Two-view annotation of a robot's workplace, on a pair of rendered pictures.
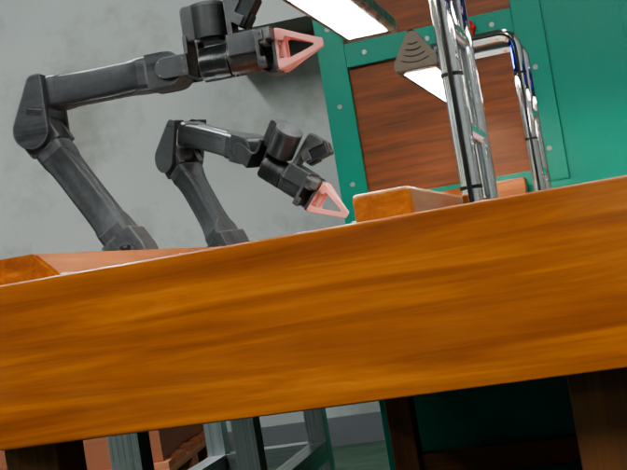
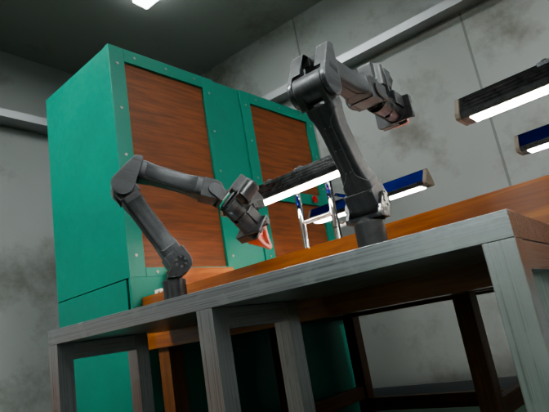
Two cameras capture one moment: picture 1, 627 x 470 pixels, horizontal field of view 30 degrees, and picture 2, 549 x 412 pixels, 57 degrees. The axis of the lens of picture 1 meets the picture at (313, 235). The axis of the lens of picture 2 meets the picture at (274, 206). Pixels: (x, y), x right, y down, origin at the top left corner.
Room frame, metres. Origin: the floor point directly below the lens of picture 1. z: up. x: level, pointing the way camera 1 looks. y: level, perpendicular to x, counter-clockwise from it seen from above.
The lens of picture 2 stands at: (1.71, 1.32, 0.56)
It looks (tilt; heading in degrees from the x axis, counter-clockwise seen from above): 14 degrees up; 294
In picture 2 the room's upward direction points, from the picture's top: 10 degrees counter-clockwise
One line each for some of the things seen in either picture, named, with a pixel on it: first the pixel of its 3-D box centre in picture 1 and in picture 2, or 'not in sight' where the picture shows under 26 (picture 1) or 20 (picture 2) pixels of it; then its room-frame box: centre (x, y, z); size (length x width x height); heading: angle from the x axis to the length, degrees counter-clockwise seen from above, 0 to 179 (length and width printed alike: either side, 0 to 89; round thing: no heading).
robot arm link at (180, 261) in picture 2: not in sight; (176, 269); (2.53, 0.18, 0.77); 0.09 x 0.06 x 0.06; 134
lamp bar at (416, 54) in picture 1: (442, 71); (284, 184); (2.37, -0.31, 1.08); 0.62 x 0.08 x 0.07; 164
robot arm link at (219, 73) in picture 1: (216, 59); (378, 101); (1.91, 0.11, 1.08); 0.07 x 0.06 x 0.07; 78
